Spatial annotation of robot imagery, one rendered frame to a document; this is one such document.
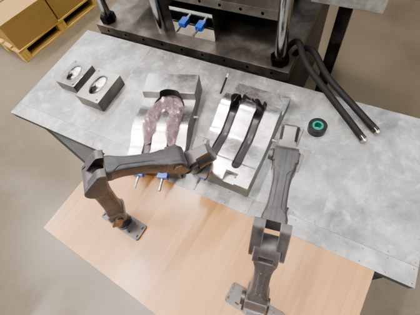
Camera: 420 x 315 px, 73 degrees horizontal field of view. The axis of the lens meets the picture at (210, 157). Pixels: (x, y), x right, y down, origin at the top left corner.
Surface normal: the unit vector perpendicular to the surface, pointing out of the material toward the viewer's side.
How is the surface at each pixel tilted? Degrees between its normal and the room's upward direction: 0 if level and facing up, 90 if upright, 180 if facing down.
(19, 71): 0
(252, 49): 0
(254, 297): 62
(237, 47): 0
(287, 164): 8
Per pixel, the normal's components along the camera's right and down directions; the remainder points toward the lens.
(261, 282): -0.31, 0.54
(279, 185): -0.08, -0.59
